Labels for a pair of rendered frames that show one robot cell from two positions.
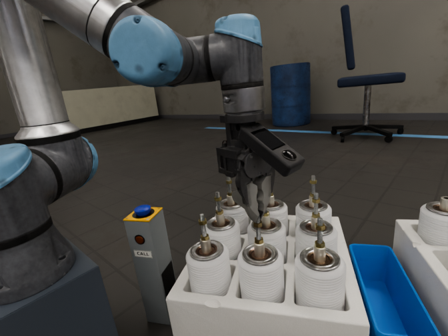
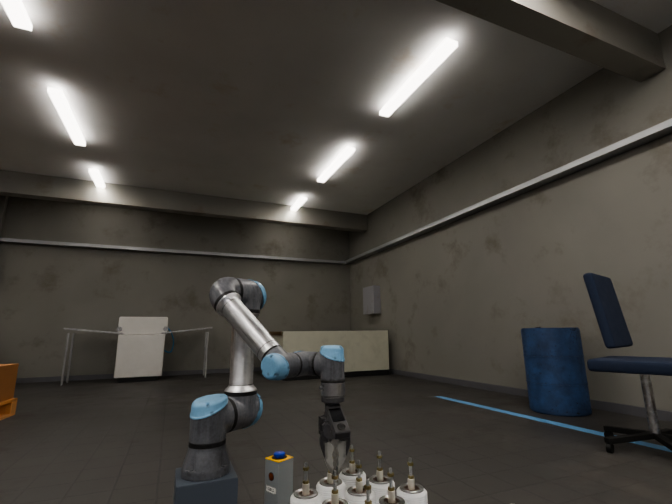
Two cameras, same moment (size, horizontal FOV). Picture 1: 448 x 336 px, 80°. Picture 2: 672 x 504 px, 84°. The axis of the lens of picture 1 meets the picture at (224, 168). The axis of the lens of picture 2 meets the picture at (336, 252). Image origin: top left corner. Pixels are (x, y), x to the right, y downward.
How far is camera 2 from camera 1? 0.85 m
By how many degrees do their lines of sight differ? 37
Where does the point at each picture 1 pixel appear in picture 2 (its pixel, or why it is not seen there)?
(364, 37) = (659, 301)
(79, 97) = (304, 338)
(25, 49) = (242, 347)
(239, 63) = (326, 370)
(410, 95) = not seen: outside the picture
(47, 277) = (212, 473)
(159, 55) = (275, 370)
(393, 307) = not seen: outside the picture
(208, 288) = not seen: outside the picture
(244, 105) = (327, 392)
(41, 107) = (240, 375)
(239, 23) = (327, 350)
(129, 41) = (267, 363)
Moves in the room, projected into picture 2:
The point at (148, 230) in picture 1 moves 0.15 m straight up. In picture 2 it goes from (277, 469) to (278, 421)
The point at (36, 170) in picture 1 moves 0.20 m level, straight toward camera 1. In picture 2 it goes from (227, 410) to (223, 423)
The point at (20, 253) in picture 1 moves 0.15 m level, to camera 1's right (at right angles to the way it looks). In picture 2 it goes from (206, 454) to (245, 459)
